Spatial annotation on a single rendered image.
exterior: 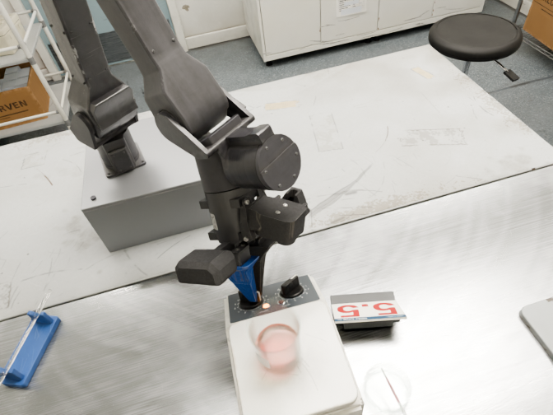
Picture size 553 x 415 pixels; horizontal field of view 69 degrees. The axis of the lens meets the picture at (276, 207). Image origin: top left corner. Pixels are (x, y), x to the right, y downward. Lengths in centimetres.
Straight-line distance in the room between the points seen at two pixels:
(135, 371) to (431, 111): 73
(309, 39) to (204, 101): 255
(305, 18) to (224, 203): 250
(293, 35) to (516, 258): 243
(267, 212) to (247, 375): 18
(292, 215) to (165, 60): 21
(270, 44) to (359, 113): 202
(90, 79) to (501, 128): 73
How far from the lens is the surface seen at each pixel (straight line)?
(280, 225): 44
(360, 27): 309
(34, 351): 69
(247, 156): 40
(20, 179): 99
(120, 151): 67
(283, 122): 90
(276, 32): 287
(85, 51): 58
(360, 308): 58
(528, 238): 73
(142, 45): 44
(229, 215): 47
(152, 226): 70
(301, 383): 46
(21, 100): 258
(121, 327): 65
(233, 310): 55
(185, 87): 44
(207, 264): 43
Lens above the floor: 143
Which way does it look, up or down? 47 degrees down
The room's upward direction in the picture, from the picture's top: 8 degrees counter-clockwise
